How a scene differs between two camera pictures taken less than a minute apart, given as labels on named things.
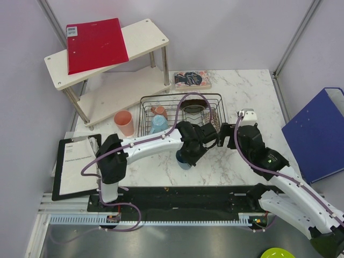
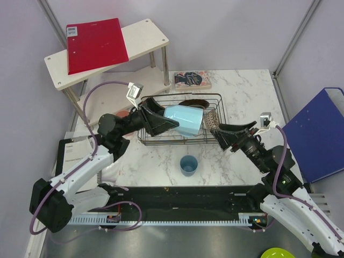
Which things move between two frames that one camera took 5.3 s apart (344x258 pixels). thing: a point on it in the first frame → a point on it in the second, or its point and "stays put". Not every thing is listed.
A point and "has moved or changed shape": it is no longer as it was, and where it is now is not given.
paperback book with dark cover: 192,80 stays put
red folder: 94,44 stays put
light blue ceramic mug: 159,122 has moved or changed shape
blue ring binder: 315,135 stays put
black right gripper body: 227,130 stays put
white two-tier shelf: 98,94 stays put
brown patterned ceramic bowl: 214,120 stays put
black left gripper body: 192,157 → 136,120
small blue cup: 181,163 has moved or changed shape
